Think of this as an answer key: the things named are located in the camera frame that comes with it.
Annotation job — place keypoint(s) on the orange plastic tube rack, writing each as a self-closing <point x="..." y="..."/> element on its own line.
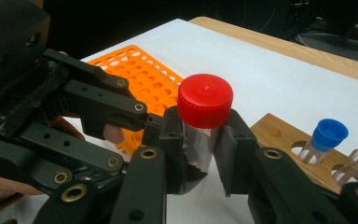
<point x="149" y="84"/>

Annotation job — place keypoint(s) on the red cap test tube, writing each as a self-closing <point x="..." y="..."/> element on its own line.
<point x="205" y="99"/>

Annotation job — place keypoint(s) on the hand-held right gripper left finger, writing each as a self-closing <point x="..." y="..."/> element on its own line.
<point x="175" y="155"/>

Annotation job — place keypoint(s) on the white table mat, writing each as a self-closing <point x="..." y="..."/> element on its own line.
<point x="245" y="62"/>

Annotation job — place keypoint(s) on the wooden test tube rack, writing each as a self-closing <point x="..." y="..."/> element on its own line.
<point x="270" y="127"/>

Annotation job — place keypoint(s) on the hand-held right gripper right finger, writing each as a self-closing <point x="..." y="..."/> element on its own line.
<point x="236" y="155"/>

